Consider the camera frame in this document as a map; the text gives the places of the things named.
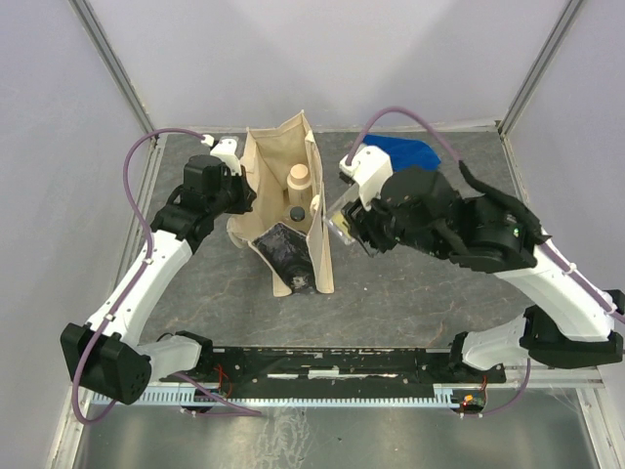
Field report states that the aluminium frame post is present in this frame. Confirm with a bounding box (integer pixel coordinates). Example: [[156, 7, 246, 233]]
[[68, 0, 155, 133], [497, 0, 586, 138]]

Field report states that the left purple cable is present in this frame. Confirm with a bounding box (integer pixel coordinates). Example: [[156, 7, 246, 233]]
[[71, 127, 265, 424]]

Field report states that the cream canvas tote bag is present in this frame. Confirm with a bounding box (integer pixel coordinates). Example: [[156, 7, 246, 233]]
[[227, 112, 334, 297]]

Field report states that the blue cloth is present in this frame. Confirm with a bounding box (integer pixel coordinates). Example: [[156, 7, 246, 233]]
[[363, 134, 440, 172]]

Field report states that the right aluminium frame post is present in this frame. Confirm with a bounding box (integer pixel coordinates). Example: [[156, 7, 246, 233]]
[[497, 0, 586, 138]]

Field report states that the cream round jar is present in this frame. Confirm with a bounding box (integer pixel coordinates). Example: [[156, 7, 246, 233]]
[[287, 163, 313, 211]]

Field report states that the aluminium frame rail front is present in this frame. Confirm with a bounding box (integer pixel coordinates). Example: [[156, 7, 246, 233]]
[[67, 346, 606, 387]]

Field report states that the white slotted cable duct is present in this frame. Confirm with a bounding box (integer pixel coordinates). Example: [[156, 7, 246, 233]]
[[91, 384, 463, 405]]

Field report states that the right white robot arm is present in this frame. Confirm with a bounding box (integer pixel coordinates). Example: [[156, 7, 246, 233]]
[[340, 158, 624, 382]]

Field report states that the left aluminium frame post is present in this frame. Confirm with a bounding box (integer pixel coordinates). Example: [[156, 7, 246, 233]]
[[68, 0, 155, 133]]

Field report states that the clear bottle grey cap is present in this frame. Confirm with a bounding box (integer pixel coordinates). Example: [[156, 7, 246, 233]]
[[323, 185, 377, 258]]

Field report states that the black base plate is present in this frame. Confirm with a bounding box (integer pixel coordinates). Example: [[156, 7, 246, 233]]
[[186, 346, 506, 400]]

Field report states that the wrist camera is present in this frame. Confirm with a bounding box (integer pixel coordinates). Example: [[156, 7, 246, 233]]
[[339, 144, 393, 211], [201, 134, 243, 176]]

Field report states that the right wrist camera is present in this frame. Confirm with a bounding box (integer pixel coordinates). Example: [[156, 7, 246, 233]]
[[339, 144, 393, 211]]

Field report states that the clear square bottle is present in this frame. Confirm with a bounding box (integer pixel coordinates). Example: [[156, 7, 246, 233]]
[[284, 205, 312, 235]]

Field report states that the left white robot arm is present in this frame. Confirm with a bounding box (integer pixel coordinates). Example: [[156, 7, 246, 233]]
[[60, 149, 256, 405]]

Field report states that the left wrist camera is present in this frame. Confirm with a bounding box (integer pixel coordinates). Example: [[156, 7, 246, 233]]
[[201, 134, 243, 176]]

